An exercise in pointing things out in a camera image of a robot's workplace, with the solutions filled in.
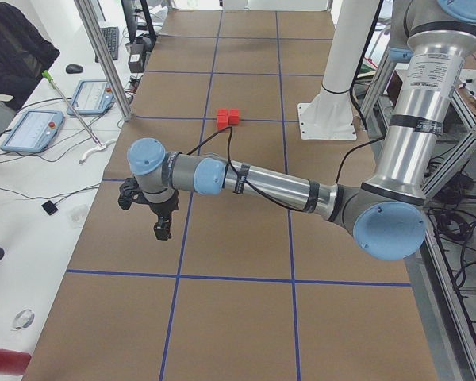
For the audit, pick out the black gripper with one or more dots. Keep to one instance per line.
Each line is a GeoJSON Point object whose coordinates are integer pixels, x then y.
{"type": "Point", "coordinates": [163, 206]}

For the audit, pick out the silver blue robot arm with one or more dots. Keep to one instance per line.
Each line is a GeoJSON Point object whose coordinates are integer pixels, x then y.
{"type": "Point", "coordinates": [383, 214]}

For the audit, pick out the small black square device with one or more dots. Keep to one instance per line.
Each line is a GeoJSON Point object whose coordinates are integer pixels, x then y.
{"type": "Point", "coordinates": [49, 207]}

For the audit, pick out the far teach pendant tablet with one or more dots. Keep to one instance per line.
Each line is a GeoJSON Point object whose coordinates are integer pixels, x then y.
{"type": "Point", "coordinates": [92, 97]}

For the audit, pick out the teach pendant tablet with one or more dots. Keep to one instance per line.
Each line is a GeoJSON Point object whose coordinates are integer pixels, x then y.
{"type": "Point", "coordinates": [34, 131]}
{"type": "Point", "coordinates": [92, 97]}

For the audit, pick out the near teach pendant tablet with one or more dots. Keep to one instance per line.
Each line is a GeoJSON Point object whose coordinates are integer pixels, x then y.
{"type": "Point", "coordinates": [34, 131]}

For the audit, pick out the clear tape roll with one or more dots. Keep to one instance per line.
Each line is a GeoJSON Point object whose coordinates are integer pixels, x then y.
{"type": "Point", "coordinates": [23, 320]}

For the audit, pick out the black box with label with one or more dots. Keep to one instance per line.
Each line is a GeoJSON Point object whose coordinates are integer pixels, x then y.
{"type": "Point", "coordinates": [136, 58]}

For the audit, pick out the black computer mouse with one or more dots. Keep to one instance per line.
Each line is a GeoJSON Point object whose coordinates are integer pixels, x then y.
{"type": "Point", "coordinates": [73, 68]}

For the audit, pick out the metal rod with hook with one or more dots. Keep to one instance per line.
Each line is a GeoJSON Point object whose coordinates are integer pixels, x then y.
{"type": "Point", "coordinates": [51, 81]}

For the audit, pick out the black keyboard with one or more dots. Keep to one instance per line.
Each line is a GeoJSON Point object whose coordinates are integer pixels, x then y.
{"type": "Point", "coordinates": [111, 35]}

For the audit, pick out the black computer monitor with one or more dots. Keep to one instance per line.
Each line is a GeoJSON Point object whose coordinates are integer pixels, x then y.
{"type": "Point", "coordinates": [131, 11]}

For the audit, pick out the red cylinder object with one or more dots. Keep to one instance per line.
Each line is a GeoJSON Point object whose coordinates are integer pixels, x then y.
{"type": "Point", "coordinates": [13, 362]}

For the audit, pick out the seated person in black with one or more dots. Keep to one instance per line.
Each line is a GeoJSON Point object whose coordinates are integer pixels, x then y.
{"type": "Point", "coordinates": [24, 55]}

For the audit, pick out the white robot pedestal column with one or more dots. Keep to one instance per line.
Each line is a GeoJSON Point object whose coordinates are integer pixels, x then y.
{"type": "Point", "coordinates": [356, 21]}

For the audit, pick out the aluminium frame post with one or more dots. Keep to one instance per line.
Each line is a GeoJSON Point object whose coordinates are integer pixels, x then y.
{"type": "Point", "coordinates": [93, 31]}

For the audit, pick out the aluminium frame cage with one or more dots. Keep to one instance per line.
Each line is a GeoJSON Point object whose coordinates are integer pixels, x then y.
{"type": "Point", "coordinates": [444, 271]}

